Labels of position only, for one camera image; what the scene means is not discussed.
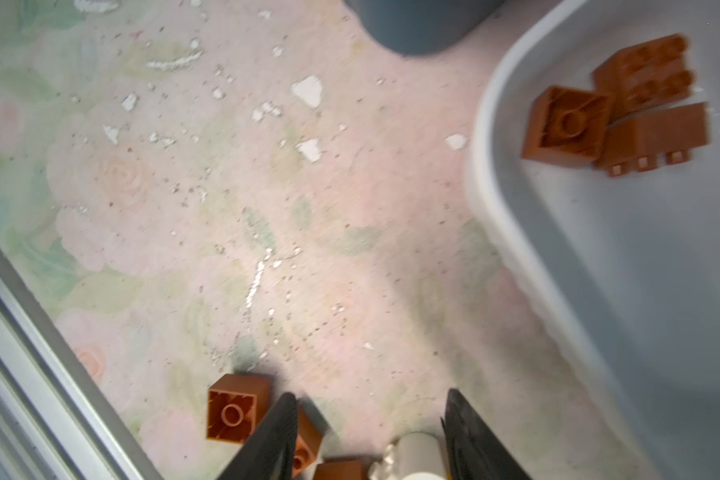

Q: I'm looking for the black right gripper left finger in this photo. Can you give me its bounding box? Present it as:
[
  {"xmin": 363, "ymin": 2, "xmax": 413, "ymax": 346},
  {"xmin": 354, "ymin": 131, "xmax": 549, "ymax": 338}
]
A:
[{"xmin": 217, "ymin": 392, "xmax": 298, "ymax": 480}]

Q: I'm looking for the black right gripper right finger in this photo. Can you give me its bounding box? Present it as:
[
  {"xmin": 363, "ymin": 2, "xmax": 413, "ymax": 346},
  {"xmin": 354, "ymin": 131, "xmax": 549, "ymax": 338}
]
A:
[{"xmin": 441, "ymin": 388, "xmax": 531, "ymax": 480}]

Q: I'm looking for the near teal plastic bin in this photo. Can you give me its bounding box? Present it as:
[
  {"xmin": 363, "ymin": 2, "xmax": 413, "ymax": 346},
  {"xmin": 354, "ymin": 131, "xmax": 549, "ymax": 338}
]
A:
[{"xmin": 345, "ymin": 0, "xmax": 503, "ymax": 56}]

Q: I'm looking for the brown studded lego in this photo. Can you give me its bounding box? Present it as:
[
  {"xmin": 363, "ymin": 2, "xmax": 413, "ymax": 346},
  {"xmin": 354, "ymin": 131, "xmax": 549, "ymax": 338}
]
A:
[{"xmin": 292, "ymin": 407, "xmax": 323, "ymax": 478}]

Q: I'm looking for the white curved lego brick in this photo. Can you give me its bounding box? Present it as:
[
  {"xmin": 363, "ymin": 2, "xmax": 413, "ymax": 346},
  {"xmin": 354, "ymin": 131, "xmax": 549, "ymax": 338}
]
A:
[{"xmin": 368, "ymin": 432, "xmax": 448, "ymax": 480}]

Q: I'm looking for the brown hollow lego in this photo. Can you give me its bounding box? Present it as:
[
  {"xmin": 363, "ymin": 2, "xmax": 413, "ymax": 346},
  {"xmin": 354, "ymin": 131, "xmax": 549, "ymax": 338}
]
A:
[
  {"xmin": 206, "ymin": 374, "xmax": 272, "ymax": 444},
  {"xmin": 521, "ymin": 85, "xmax": 613, "ymax": 168}
]

